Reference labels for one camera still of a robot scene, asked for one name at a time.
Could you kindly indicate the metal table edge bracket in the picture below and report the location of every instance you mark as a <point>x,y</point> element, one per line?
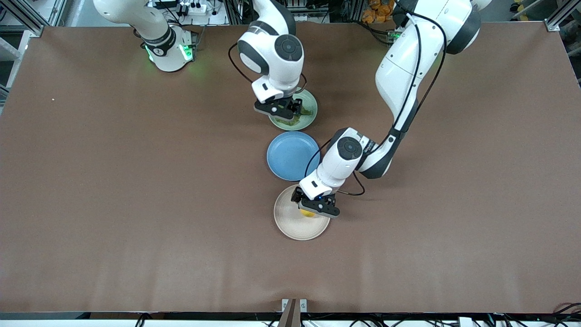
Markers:
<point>294,309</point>

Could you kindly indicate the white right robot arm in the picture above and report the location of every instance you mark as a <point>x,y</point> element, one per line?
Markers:
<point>272,54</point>

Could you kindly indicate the light green plate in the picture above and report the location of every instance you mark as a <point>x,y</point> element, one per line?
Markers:
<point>309,97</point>

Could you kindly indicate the green lettuce leaf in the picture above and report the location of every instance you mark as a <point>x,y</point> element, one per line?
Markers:
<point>307,112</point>

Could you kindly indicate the white power strip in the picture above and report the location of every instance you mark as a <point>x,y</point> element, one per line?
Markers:
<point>194,7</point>

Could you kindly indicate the blue plate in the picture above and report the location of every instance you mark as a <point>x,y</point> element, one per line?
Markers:
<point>286,156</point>

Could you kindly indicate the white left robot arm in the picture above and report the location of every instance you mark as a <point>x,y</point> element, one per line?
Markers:
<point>399,77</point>

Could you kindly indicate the orange snack packets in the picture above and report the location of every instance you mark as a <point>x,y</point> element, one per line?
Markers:
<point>379,11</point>

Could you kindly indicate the beige plate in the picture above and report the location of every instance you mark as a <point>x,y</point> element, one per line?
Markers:
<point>295,227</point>

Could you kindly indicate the yellow lemon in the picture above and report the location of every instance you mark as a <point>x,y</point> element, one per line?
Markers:
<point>307,213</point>

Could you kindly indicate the aluminium frame profile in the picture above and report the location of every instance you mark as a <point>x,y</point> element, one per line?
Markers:
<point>27,18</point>
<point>556,20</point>

